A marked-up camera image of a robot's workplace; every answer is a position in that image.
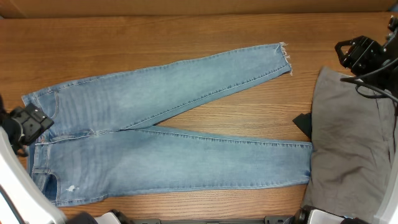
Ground black cloth piece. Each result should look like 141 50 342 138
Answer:
292 113 312 139

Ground brown cardboard back panel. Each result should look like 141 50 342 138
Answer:
1 0 396 19

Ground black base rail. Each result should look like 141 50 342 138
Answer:
131 216 294 224

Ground grey folded shorts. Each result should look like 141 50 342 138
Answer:
303 67 397 222

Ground light blue denim jeans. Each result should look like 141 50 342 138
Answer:
22 43 313 207

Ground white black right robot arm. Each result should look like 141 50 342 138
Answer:
289 17 397 223

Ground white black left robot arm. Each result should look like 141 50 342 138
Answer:
1 103 132 224

